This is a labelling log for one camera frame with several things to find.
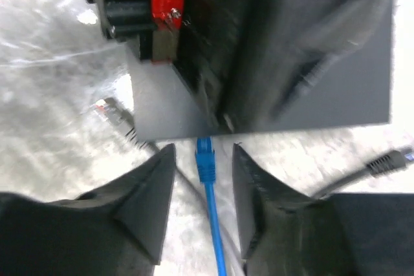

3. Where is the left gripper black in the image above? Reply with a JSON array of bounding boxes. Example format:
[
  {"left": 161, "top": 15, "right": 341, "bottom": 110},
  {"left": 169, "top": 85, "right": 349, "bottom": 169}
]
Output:
[{"left": 86, "top": 0, "right": 250, "bottom": 125}]

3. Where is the black network switch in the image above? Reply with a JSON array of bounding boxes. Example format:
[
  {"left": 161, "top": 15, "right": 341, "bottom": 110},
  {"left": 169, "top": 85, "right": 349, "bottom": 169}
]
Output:
[{"left": 126, "top": 0, "right": 393, "bottom": 140}]

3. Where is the grey thin cable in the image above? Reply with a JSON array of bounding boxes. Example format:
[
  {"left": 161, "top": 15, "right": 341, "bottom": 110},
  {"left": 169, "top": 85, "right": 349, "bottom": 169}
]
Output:
[{"left": 93, "top": 97, "right": 245, "bottom": 276}]

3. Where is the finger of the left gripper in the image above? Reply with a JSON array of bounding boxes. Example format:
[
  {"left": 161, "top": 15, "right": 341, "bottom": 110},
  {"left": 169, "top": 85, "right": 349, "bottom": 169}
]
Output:
[{"left": 223, "top": 0, "right": 390, "bottom": 133}]

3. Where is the blue ethernet cable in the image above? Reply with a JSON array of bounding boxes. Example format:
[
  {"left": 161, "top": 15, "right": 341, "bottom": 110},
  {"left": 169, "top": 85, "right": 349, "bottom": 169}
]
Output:
[{"left": 193, "top": 136, "right": 229, "bottom": 276}]

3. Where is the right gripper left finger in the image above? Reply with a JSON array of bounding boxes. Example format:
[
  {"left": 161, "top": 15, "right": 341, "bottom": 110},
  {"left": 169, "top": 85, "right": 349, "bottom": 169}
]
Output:
[{"left": 1, "top": 144, "right": 176, "bottom": 275}]

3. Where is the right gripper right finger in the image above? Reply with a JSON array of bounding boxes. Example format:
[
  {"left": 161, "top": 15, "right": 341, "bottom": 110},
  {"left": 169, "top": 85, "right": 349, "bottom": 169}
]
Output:
[{"left": 232, "top": 145, "right": 413, "bottom": 275}]

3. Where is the black ethernet cable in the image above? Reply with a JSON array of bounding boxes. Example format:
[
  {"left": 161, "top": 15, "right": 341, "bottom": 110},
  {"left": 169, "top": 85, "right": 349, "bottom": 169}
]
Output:
[{"left": 310, "top": 146, "right": 414, "bottom": 199}]

